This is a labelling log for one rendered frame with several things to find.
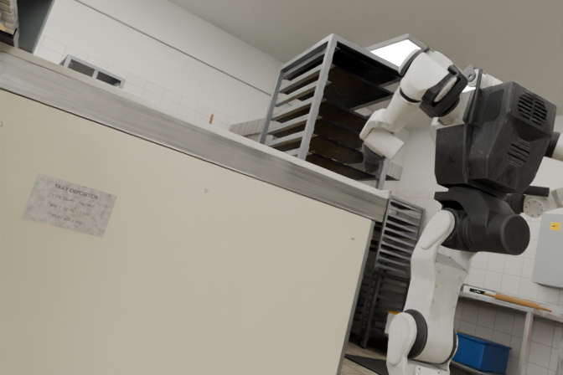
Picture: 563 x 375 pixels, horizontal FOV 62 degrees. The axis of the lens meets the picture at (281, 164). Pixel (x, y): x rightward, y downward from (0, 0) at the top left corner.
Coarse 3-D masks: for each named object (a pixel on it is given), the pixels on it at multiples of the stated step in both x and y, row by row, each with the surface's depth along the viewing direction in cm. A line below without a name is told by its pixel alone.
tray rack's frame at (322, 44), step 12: (312, 48) 244; (324, 48) 244; (348, 48) 231; (360, 48) 232; (300, 60) 260; (372, 60) 237; (384, 60) 238; (396, 72) 243; (276, 84) 280; (276, 96) 279; (264, 120) 278; (264, 132) 274
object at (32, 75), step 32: (0, 64) 65; (32, 64) 66; (32, 96) 66; (64, 96) 68; (96, 96) 70; (128, 96) 72; (128, 128) 72; (160, 128) 74; (192, 128) 77; (224, 160) 79; (256, 160) 82; (288, 160) 85; (320, 192) 88; (352, 192) 91; (384, 192) 95
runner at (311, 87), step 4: (312, 84) 236; (316, 84) 233; (328, 84) 226; (304, 88) 245; (308, 88) 240; (312, 88) 237; (292, 92) 258; (296, 92) 254; (300, 92) 248; (304, 92) 246; (308, 92) 244; (284, 96) 269; (288, 96) 262; (292, 96) 256; (296, 96) 255; (300, 96) 253; (276, 100) 278; (280, 100) 273; (284, 100) 267; (288, 100) 265; (276, 104) 276; (280, 104) 275; (284, 104) 273
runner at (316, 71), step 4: (332, 60) 225; (320, 64) 236; (332, 64) 225; (316, 68) 239; (320, 68) 234; (308, 72) 247; (312, 72) 242; (316, 72) 239; (300, 76) 256; (304, 76) 250; (308, 76) 247; (312, 76) 245; (292, 80) 265; (296, 80) 260; (300, 80) 256; (304, 80) 254; (288, 84) 269; (292, 84) 263; (296, 84) 262; (280, 88) 280; (284, 88) 273; (288, 88) 272; (280, 92) 282
